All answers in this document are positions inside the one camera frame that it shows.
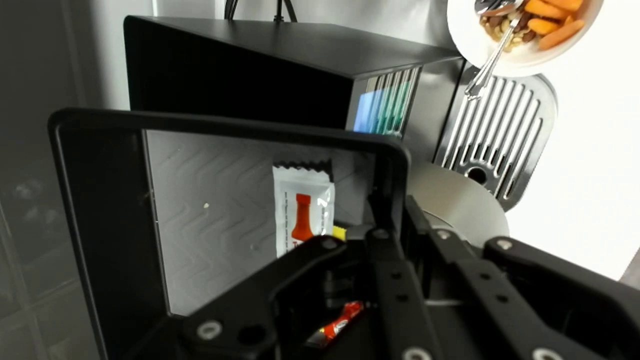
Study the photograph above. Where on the orange carrot sticks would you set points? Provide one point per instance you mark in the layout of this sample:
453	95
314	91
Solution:
557	21

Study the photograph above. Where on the silver fork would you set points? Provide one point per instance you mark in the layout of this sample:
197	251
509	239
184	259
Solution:
490	63

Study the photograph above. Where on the black plastic tray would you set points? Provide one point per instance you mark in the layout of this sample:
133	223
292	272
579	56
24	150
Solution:
100	233

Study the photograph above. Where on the grey wavy tray liner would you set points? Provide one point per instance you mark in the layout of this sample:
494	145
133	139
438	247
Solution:
213	220

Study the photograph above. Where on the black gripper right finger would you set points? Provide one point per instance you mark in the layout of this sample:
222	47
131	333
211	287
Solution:
532	293

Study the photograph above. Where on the red sauce packet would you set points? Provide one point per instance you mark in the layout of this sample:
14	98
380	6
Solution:
337	325

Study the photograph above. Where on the white ketchup packet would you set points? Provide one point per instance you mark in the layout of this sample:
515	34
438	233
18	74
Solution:
303	213

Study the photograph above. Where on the small yellow packet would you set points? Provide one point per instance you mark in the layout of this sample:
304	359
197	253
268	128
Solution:
339	233

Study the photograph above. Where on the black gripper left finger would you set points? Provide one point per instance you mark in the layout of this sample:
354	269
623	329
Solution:
266	307

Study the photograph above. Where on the white bowl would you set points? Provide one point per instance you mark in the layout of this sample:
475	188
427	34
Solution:
481	47

